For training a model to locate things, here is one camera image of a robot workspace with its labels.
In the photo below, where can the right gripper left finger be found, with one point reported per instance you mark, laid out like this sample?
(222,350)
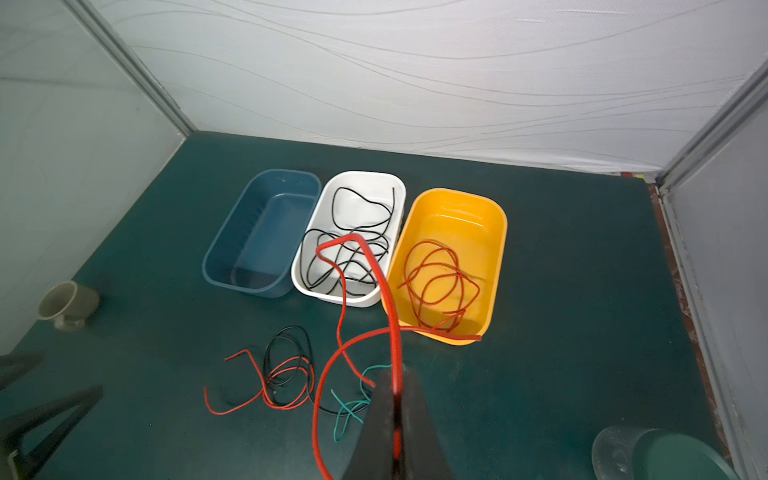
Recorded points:
(373,456)

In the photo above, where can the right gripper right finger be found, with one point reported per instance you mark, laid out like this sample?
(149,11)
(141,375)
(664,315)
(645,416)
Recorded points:
(422,455)

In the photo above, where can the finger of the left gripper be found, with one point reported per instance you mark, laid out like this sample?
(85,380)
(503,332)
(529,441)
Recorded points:
(18,464)

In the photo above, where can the beige mug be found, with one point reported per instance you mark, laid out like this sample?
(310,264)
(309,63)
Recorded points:
(68,305)

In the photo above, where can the clear plastic lid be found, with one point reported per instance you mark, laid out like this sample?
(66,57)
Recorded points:
(613,451)

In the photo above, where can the white plastic bin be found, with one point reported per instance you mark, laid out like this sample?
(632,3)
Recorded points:
(370,204)

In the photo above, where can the yellow plastic bin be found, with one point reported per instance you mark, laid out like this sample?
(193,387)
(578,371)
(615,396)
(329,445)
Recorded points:
(445,270)

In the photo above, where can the blue plastic bin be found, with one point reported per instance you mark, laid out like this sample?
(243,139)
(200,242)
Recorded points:
(254,249)

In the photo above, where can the green round lid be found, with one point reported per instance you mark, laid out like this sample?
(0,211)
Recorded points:
(661,454)

